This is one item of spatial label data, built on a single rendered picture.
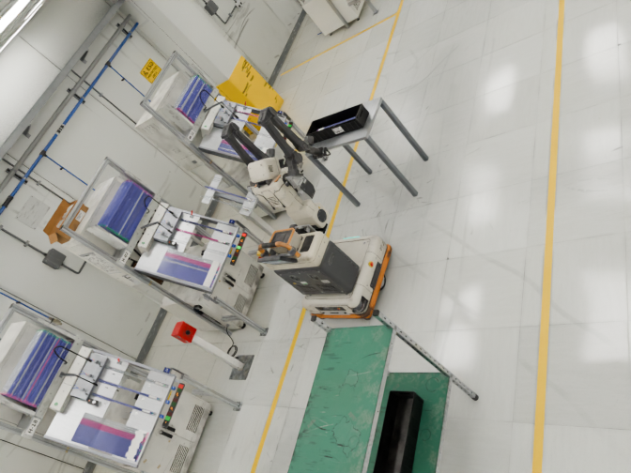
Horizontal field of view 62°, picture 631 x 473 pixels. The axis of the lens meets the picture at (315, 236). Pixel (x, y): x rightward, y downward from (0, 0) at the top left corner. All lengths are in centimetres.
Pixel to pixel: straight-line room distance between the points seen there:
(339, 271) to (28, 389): 238
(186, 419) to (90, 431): 84
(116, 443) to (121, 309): 235
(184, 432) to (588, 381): 316
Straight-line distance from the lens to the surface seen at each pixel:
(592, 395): 327
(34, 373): 442
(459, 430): 347
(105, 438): 439
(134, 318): 647
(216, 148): 549
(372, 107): 454
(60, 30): 704
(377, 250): 425
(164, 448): 479
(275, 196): 385
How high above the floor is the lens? 293
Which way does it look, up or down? 34 degrees down
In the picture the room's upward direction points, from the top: 48 degrees counter-clockwise
